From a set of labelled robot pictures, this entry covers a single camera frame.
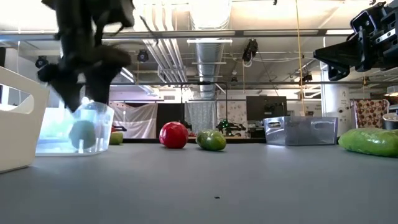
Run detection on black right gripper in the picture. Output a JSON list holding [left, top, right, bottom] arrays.
[[313, 0, 398, 82]]

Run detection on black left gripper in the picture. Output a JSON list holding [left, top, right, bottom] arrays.
[[36, 28, 133, 113]]

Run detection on green lime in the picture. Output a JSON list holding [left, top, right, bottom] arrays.
[[195, 129, 228, 152], [68, 120, 96, 150], [108, 131, 124, 146]]

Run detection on red tomato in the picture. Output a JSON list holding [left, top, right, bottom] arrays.
[[159, 121, 189, 149]]

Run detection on white round column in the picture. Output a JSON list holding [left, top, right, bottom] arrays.
[[321, 70, 351, 136]]

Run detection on clear plastic basket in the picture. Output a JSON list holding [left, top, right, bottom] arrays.
[[35, 101, 115, 156]]

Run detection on floral patterned curtain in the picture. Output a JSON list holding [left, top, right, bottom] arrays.
[[350, 98, 391, 129]]

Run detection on white hanging cloth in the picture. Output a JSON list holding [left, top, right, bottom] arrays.
[[108, 101, 159, 139]]

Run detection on black round bin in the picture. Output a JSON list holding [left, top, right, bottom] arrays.
[[382, 112, 398, 131]]

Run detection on gray translucent plastic basket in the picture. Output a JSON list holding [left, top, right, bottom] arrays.
[[262, 116, 339, 146]]

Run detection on white plastic basket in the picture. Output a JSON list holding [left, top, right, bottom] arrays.
[[0, 65, 50, 174]]

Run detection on black monitor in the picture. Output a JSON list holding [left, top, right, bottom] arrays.
[[246, 95, 288, 122]]

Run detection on silver ceiling pipes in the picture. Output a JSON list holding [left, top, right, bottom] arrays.
[[141, 6, 188, 83]]

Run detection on gray overhead beam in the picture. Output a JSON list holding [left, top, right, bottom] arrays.
[[0, 29, 355, 43]]

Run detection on gray patterned curtain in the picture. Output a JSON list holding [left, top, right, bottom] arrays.
[[185, 101, 218, 135]]

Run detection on black robot with green lights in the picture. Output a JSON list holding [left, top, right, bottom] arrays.
[[215, 119, 247, 137]]

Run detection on yellow hanging rope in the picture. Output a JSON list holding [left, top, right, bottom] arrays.
[[294, 0, 306, 116]]

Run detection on silver ventilation duct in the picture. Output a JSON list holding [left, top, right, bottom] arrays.
[[188, 0, 233, 100]]

